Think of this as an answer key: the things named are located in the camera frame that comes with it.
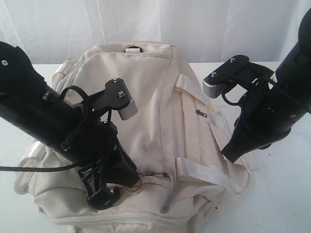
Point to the white backdrop curtain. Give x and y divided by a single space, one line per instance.
51 31

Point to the cream duffel bag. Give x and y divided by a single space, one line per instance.
175 139

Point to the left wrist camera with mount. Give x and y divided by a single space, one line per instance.
116 96

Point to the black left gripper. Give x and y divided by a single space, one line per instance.
98 141

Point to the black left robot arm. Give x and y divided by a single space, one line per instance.
74 131

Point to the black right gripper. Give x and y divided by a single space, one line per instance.
259 125

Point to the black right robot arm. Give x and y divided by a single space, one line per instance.
278 101

